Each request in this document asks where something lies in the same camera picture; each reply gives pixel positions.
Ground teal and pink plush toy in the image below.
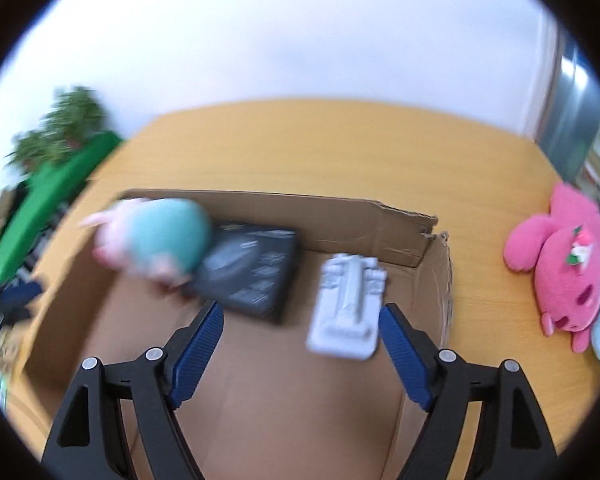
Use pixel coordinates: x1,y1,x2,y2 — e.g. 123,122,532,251
80,197,213,281

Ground black packaging box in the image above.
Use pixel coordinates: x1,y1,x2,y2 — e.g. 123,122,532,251
190,220,302,326

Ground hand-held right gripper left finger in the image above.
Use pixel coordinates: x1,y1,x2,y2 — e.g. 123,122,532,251
41,300,225,480

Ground pink bear plush toy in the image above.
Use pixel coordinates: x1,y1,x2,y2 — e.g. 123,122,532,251
504,182,600,352

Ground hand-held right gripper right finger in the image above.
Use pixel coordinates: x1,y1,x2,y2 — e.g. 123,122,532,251
378,303,558,480

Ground cardboard box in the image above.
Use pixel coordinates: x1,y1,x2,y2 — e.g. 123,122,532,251
17,189,453,480

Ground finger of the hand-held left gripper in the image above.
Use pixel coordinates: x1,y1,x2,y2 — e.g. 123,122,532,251
0,280,48,341

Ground wooden desktop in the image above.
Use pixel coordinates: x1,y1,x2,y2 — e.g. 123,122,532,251
0,97,600,480

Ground white plastic model toy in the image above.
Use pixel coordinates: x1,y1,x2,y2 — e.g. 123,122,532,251
306,254,388,360

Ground metal window frame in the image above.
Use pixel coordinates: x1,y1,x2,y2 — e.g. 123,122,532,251
532,30,600,186

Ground green potted plant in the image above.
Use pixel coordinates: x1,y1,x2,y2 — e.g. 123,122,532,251
7,87,108,166

